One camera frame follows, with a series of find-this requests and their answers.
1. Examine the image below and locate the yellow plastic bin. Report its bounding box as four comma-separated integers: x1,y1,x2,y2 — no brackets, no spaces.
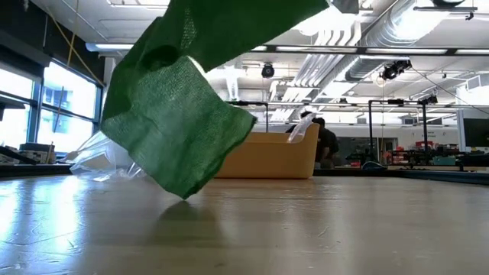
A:
215,121,321,180

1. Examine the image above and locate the yellow hanging cable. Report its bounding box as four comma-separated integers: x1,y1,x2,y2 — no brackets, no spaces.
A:
41,0,106,88

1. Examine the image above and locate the long ceiling light fixture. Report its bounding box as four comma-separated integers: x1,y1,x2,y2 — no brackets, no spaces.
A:
86,42,489,55

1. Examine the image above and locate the black computer monitor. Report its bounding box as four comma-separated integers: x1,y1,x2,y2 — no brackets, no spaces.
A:
461,117,489,148

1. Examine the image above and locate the black camera gantry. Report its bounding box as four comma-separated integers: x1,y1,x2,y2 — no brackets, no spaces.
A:
228,101,270,134
368,98,431,161

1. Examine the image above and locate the person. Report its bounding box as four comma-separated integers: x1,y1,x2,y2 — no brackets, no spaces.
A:
286,110,340,170

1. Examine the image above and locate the clear plastic zip bag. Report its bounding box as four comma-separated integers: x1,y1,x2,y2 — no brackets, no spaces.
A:
60,131,148,183
286,112,318,144

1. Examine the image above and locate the black ceiling camera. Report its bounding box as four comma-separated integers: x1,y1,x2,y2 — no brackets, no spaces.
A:
381,59,413,81

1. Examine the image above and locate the large window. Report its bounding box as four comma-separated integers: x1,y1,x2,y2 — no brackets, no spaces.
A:
0,60,104,154

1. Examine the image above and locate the green elastic bandage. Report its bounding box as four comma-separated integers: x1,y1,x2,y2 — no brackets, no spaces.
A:
99,0,330,200

